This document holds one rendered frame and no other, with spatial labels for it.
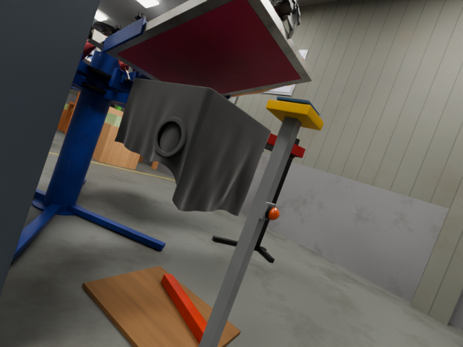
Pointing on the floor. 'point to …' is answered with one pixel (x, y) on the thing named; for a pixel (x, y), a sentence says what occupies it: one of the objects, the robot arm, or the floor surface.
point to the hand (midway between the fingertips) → (284, 38)
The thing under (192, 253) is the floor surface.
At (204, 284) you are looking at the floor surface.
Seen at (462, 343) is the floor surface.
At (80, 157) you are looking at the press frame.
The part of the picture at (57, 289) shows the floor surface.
